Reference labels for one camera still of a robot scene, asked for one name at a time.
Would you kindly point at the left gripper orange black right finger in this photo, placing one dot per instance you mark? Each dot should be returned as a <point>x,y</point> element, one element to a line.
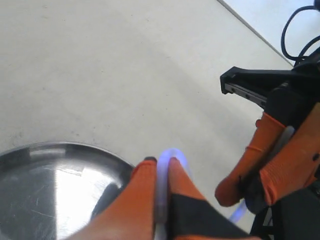
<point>191,216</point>

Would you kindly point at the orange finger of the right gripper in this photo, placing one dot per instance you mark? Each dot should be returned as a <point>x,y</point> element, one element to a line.
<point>293,168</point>
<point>268,130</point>

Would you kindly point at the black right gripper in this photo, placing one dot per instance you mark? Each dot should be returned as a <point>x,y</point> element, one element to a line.
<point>288,96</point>

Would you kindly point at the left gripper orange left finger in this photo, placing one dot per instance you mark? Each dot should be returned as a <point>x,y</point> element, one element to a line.
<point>131,215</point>

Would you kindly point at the translucent white tube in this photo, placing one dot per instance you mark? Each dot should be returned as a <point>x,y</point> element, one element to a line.
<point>161,195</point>

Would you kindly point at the round steel plate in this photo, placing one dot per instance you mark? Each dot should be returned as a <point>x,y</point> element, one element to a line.
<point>50,190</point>

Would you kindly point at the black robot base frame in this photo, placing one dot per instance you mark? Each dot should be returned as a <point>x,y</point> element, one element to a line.
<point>294,217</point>

